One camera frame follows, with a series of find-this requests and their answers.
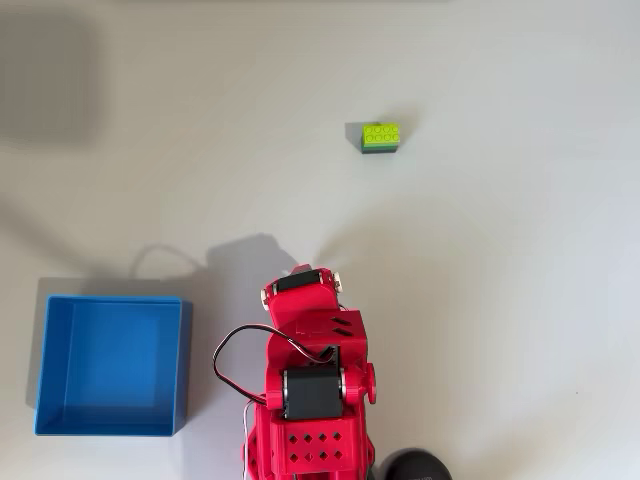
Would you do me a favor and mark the green lego brick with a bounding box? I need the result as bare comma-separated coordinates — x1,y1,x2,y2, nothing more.
361,121,402,156

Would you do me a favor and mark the white black red arm cable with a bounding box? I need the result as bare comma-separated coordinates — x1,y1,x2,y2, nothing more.
240,397,266,480

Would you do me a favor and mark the black camera stand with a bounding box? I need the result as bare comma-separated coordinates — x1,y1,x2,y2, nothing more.
379,447,454,480

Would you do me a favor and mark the black red servo cable loop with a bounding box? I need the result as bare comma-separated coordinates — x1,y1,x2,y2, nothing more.
213,324,337,407

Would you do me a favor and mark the blue plastic box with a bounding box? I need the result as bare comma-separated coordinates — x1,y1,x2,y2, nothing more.
33,294,194,438

